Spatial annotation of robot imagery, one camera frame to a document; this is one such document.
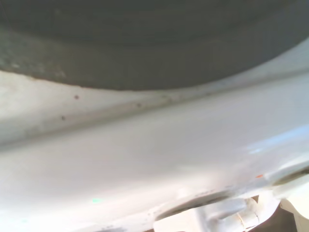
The white burner knob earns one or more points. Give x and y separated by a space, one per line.
299 217
207 217

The white electric stove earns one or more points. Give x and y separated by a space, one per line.
144 157

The black stove burner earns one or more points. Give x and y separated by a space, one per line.
144 48

